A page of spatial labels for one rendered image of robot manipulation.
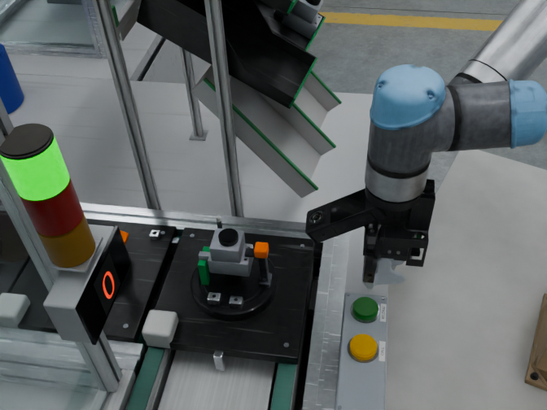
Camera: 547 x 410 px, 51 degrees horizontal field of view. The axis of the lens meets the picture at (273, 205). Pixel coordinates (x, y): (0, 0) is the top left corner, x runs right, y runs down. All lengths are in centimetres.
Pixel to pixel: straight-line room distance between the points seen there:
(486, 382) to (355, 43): 278
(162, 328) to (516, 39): 64
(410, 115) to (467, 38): 310
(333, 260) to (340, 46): 261
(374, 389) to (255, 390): 18
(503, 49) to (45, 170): 58
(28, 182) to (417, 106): 39
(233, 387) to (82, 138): 82
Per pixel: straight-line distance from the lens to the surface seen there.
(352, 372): 89
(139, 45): 187
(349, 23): 379
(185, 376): 95
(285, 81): 98
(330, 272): 100
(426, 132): 65
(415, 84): 64
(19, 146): 56
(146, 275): 100
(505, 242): 123
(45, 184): 57
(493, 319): 111
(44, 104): 169
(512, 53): 82
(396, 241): 76
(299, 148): 112
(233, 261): 88
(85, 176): 140
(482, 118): 67
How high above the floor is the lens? 173
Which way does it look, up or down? 45 degrees down
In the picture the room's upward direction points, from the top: 3 degrees counter-clockwise
